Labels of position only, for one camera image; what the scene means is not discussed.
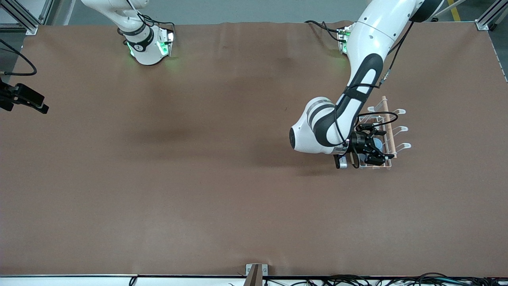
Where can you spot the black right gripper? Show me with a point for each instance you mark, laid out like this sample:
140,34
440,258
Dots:
11,96

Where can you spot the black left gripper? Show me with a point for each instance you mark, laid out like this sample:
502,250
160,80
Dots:
360,143

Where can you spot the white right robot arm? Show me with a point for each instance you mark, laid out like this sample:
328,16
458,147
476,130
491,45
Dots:
147,51

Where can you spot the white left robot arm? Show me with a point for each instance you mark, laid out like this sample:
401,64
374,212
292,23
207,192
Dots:
369,39

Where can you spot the brown table cover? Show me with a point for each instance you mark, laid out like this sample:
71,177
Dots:
198,178

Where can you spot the aluminium frame post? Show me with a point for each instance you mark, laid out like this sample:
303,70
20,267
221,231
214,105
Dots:
31,28
486,20

